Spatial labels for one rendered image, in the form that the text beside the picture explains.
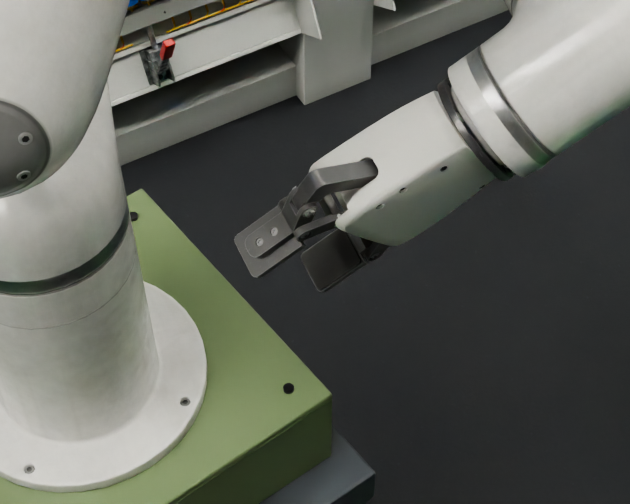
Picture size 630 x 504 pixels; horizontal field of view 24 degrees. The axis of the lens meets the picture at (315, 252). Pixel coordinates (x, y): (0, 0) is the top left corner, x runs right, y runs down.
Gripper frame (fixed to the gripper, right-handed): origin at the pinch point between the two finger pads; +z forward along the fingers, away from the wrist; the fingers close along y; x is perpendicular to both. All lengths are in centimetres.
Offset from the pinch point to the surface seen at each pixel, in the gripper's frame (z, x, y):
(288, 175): 19, -33, -63
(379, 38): 4, -46, -73
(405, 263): 12, -16, -63
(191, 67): 19, -45, -50
